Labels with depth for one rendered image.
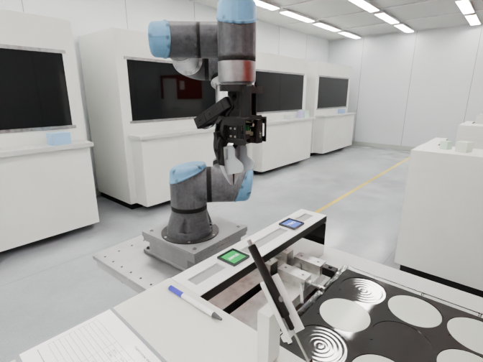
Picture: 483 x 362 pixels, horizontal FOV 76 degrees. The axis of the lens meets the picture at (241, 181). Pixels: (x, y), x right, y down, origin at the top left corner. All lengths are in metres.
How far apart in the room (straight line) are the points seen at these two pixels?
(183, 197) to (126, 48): 2.94
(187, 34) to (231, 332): 0.58
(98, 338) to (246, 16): 0.60
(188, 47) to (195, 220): 0.51
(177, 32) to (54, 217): 2.77
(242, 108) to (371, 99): 8.34
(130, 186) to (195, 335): 3.34
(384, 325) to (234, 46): 0.61
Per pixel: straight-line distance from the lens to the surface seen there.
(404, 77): 8.72
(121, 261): 1.09
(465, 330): 0.79
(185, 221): 0.98
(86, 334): 0.60
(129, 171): 3.78
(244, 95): 0.62
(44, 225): 3.31
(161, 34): 0.73
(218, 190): 0.95
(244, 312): 0.73
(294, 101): 6.22
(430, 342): 0.72
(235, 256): 0.76
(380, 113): 8.84
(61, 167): 3.24
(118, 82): 3.68
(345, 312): 0.73
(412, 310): 0.79
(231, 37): 0.62
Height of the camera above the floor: 1.34
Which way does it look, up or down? 16 degrees down
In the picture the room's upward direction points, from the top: straight up
